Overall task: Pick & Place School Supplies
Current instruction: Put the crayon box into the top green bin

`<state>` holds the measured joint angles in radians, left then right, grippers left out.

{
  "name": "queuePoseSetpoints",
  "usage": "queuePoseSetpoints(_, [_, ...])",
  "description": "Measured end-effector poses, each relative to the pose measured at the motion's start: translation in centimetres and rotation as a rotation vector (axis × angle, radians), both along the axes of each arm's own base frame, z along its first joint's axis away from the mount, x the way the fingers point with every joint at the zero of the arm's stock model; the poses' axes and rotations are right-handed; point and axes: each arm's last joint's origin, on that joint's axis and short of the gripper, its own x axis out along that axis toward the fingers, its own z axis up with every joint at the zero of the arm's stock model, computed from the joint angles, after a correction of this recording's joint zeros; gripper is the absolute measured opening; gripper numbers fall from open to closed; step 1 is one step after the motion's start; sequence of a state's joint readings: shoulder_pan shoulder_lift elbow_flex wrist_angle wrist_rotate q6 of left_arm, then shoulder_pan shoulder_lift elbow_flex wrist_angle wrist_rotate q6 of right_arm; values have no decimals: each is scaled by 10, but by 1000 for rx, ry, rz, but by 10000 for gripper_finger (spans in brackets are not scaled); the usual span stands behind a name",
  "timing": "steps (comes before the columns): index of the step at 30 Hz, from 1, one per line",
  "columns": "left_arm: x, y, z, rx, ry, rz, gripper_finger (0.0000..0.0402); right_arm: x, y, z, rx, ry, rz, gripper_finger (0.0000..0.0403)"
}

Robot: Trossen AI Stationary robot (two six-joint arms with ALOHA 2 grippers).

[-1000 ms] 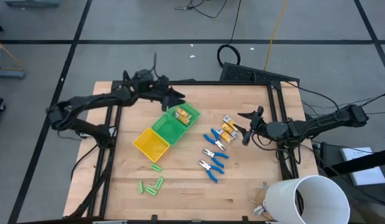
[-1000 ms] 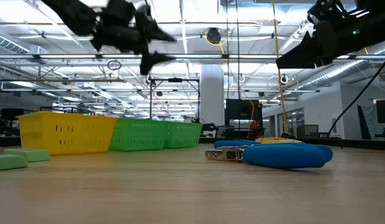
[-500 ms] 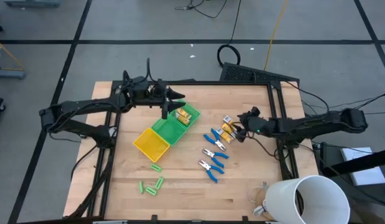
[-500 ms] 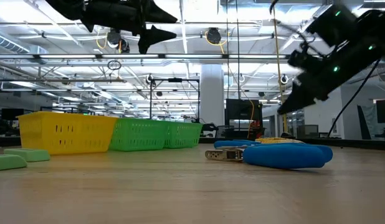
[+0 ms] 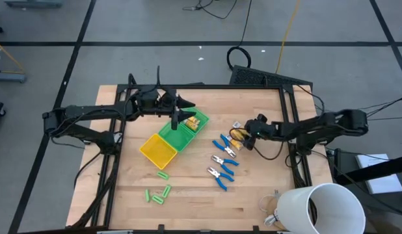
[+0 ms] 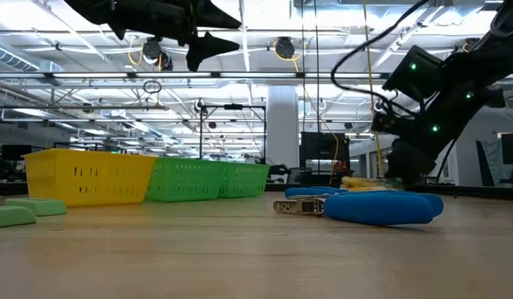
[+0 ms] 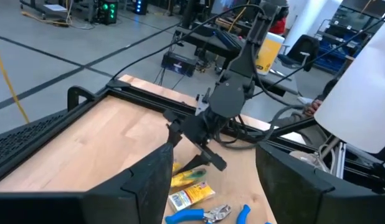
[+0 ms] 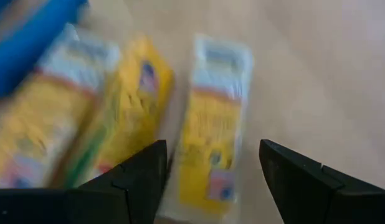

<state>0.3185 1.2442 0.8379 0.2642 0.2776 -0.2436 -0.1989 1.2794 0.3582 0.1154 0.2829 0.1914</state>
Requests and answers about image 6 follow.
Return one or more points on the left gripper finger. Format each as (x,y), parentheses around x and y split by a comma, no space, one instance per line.
(204,47)
(211,16)

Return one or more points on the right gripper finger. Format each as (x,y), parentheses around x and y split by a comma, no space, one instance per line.
(410,162)

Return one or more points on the green eraser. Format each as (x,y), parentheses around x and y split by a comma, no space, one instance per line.
(9,217)
(38,207)

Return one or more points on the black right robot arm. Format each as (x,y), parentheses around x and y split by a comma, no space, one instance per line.
(480,70)

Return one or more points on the black equipment cabinet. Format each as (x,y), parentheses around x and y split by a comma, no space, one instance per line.
(323,149)

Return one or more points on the black monitor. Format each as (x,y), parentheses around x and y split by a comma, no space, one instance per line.
(511,148)

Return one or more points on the white building pillar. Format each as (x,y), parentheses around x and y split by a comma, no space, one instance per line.
(282,124)

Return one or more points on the green plastic basket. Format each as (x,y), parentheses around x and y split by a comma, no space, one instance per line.
(184,180)
(244,180)

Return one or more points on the yellow plastic basket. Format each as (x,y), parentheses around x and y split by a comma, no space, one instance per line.
(88,178)

